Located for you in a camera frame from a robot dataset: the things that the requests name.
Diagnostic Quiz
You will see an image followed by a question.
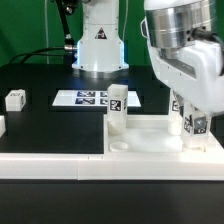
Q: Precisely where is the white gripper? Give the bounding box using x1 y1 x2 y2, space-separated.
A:
140 18 224 132

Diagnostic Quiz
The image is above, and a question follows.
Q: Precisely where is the white square table top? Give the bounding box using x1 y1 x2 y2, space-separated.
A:
104 115 224 156

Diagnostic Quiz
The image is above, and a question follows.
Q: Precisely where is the white sheet with markers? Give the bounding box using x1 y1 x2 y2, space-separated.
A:
52 89 142 108

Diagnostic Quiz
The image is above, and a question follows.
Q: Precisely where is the white U-shaped obstacle fence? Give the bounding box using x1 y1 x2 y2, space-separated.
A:
0 115 224 181

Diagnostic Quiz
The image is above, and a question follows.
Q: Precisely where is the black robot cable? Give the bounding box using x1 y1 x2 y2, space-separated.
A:
7 0 78 65

